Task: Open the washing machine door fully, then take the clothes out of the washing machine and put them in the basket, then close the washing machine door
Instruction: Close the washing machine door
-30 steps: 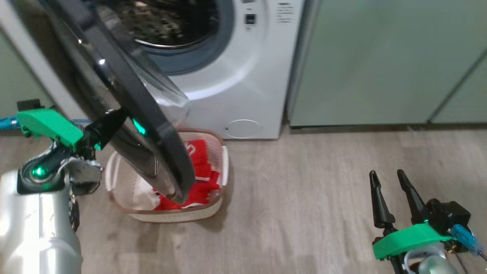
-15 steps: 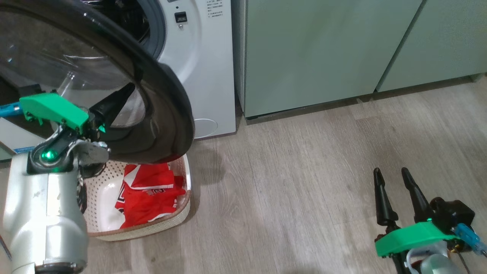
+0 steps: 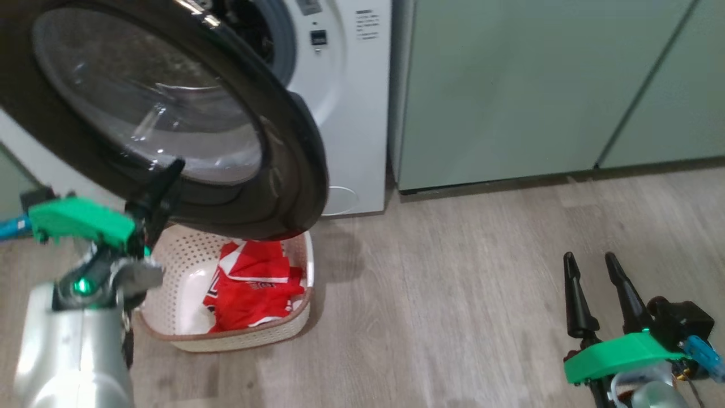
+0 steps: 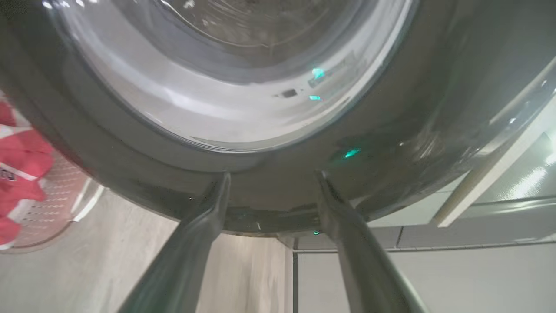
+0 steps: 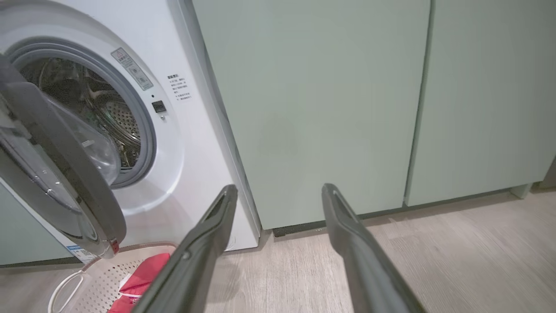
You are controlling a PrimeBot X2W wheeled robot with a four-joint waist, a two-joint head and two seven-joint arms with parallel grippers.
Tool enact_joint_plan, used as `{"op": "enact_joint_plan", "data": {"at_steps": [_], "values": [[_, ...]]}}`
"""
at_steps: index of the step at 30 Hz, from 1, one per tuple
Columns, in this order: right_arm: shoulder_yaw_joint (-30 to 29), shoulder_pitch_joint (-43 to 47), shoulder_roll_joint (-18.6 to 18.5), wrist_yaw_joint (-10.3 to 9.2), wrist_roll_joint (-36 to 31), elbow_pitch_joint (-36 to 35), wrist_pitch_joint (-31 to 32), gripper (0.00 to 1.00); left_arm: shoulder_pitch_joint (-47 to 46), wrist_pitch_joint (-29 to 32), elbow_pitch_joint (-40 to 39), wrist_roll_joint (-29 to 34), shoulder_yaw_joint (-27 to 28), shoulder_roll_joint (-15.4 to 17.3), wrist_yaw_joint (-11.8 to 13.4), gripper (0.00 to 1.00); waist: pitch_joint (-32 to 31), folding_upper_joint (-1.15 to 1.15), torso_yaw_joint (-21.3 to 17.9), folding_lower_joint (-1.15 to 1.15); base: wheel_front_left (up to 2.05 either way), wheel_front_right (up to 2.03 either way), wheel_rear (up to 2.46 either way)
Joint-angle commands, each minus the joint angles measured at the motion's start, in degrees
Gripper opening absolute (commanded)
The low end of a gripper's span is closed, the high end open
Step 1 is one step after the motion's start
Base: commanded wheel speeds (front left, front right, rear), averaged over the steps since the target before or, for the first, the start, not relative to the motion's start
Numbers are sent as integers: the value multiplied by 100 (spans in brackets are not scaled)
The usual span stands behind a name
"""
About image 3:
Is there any black round glass washer door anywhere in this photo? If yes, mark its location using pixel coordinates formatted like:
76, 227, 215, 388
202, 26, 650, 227
0, 0, 330, 241

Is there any dark washing machine drum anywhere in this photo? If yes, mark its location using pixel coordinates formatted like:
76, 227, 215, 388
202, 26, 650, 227
212, 0, 275, 66

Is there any round white filter cover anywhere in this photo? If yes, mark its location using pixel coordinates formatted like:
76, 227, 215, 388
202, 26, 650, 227
323, 185, 360, 217

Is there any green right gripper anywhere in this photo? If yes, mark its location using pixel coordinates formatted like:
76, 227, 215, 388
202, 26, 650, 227
563, 252, 689, 408

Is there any printed text sticker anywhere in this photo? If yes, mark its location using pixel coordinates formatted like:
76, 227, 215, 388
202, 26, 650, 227
356, 8, 381, 40

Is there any white front-load washing machine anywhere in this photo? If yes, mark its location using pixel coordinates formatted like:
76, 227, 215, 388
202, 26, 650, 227
0, 0, 393, 219

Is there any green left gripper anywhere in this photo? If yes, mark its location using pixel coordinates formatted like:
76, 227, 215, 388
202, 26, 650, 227
28, 159, 186, 311

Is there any wide pale green cabinet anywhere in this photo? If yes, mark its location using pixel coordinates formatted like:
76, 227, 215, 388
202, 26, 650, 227
390, 0, 697, 194

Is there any red and white garment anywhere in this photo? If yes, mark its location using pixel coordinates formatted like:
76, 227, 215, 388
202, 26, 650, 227
203, 239, 306, 334

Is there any narrow pale green cabinet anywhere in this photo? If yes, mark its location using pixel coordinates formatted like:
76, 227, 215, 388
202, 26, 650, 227
598, 0, 725, 169

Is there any cream perforated laundry basket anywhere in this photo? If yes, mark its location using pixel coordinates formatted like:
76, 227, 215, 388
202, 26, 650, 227
136, 224, 315, 353

